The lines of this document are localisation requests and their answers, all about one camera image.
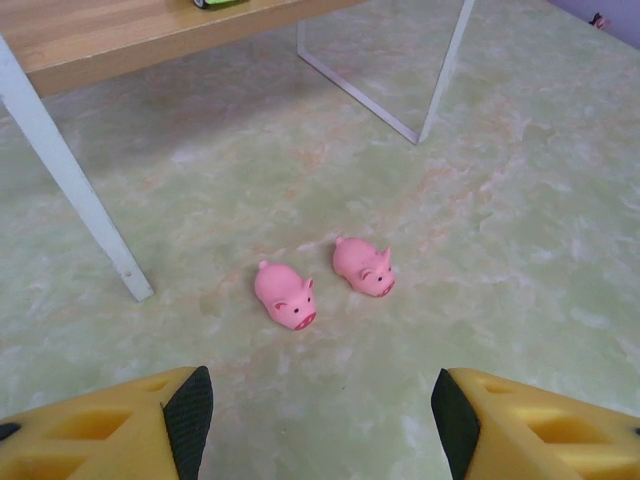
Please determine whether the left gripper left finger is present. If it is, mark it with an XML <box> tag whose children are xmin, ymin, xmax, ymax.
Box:
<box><xmin>0</xmin><ymin>365</ymin><xmax>216</xmax><ymax>480</ymax></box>

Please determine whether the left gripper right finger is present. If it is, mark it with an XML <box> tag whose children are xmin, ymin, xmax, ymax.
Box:
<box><xmin>430</xmin><ymin>367</ymin><xmax>640</xmax><ymax>480</ymax></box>

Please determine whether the pink toy pig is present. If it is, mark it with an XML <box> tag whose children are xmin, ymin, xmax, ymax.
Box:
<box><xmin>331</xmin><ymin>236</ymin><xmax>397</xmax><ymax>300</ymax></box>
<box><xmin>253</xmin><ymin>260</ymin><xmax>318</xmax><ymax>332</ymax></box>

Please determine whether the green toy truck orange top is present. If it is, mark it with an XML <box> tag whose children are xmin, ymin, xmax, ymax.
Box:
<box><xmin>192</xmin><ymin>0</ymin><xmax>254</xmax><ymax>10</ymax></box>

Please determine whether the wooden two-tier shelf white frame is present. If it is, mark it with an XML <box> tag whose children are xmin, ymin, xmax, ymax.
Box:
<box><xmin>0</xmin><ymin>0</ymin><xmax>476</xmax><ymax>304</ymax></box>

